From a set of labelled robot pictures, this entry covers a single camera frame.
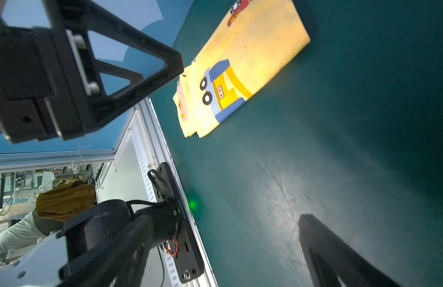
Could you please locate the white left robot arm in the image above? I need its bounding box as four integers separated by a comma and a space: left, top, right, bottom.
0, 200, 178, 287

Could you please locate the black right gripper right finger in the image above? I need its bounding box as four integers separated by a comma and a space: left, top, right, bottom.
299, 214, 398, 287

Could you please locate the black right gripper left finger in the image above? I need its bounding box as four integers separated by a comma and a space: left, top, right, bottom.
0, 1, 184, 144

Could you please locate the yellow cartoon pillowcase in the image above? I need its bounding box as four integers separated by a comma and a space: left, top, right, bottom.
173, 0, 311, 138

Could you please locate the person in mustard shirt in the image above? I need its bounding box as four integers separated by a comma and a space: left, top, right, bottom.
0, 181, 97, 263

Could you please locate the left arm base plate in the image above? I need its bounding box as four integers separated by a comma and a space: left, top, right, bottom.
147, 162, 205, 284

